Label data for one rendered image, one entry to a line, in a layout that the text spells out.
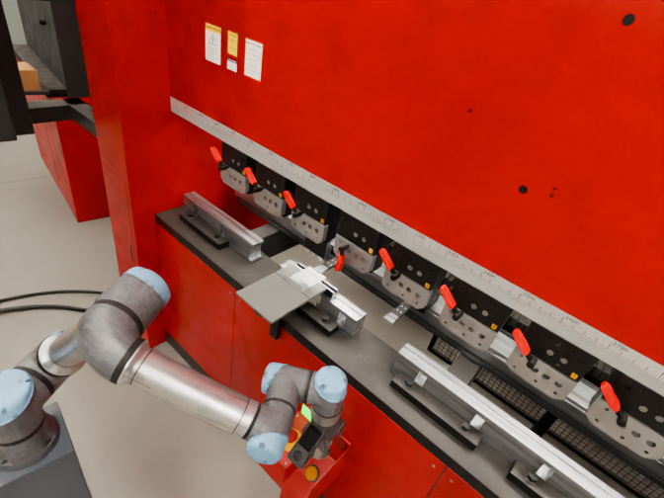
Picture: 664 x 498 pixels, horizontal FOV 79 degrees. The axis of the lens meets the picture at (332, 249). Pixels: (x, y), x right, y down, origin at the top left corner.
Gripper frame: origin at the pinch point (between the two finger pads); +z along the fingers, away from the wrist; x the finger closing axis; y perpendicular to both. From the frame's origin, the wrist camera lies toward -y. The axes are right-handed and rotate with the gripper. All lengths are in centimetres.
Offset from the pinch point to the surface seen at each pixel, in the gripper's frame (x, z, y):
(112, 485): 72, 80, -39
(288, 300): 38.1, -14.1, 25.4
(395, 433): -11.9, 7.1, 26.0
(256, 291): 48, -15, 20
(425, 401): -14.2, -3.5, 34.9
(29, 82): 276, -19, 30
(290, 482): 2.6, 12.9, -5.0
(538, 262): -22, -61, 43
